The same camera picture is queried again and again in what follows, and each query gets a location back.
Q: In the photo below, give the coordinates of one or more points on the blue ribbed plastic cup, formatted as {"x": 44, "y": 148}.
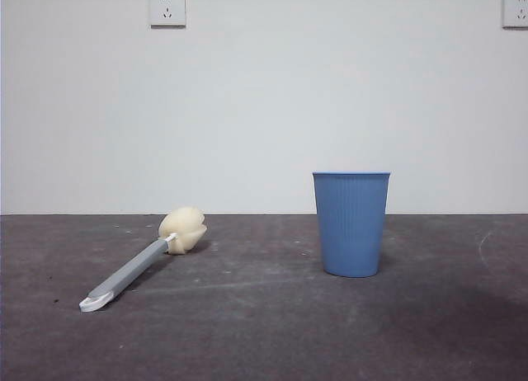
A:
{"x": 350, "y": 228}

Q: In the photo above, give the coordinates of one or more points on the white wall power socket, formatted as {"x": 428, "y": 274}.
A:
{"x": 167, "y": 9}
{"x": 516, "y": 10}

